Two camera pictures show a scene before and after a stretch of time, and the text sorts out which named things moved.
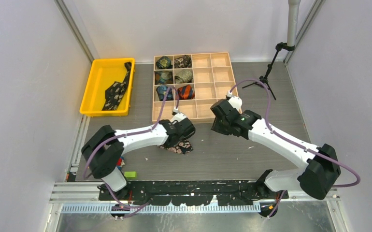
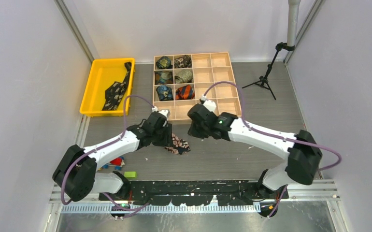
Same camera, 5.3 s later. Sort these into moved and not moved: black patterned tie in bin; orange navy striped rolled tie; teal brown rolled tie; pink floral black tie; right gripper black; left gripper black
Moved: left gripper black; right gripper black
Not moved: black patterned tie in bin; orange navy striped rolled tie; teal brown rolled tie; pink floral black tie
